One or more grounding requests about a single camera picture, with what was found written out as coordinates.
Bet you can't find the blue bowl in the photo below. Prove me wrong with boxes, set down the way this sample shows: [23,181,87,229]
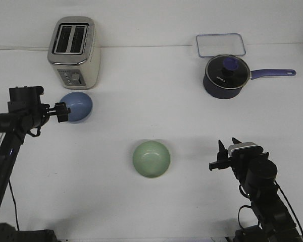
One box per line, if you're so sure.
[60,92,93,123]

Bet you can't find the glass pot lid blue knob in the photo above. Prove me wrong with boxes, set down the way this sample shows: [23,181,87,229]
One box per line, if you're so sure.
[205,54,250,79]

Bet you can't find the dark blue saucepan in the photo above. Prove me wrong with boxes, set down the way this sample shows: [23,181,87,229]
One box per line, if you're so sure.
[203,69,296,99]

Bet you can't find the green bowl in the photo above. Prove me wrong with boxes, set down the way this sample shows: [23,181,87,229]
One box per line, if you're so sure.
[132,141,171,178]

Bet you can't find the silver two-slot toaster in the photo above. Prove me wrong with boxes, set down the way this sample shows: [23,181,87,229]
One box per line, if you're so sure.
[47,16,101,90]

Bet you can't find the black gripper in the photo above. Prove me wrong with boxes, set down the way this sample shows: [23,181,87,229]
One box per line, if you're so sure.
[209,137,242,173]
[41,102,71,123]

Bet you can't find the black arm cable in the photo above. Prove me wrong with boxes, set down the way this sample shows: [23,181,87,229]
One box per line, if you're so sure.
[7,127,42,231]
[237,180,303,242]

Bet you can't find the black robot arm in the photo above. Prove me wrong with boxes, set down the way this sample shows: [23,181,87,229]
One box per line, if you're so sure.
[0,86,71,241]
[209,138,303,241]

